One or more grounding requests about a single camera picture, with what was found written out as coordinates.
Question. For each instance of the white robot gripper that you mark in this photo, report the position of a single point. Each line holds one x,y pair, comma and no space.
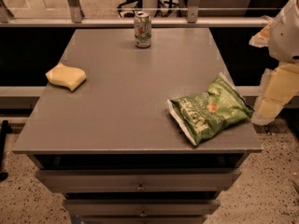
285,37

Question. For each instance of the green jalapeno chip bag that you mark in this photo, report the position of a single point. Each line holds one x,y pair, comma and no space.
203,115

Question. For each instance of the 7up soda can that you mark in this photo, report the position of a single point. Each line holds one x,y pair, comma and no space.
142,24

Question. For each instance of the metal window railing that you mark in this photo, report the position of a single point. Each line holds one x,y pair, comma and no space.
103,13

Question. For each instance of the black office chair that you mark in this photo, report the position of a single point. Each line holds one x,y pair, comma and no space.
156,8

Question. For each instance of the grey upper drawer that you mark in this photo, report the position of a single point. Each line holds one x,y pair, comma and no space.
88,181

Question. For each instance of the grey drawer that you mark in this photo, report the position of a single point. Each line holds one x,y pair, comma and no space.
152,207
88,181

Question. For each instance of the metal upper drawer knob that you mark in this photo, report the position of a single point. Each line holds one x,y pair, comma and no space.
140,188

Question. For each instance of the yellow sponge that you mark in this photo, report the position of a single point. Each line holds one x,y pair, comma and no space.
66,76

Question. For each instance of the grey lower drawer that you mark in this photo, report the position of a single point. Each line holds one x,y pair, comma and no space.
152,207

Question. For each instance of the black stand at left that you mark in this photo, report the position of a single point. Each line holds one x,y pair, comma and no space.
4,130

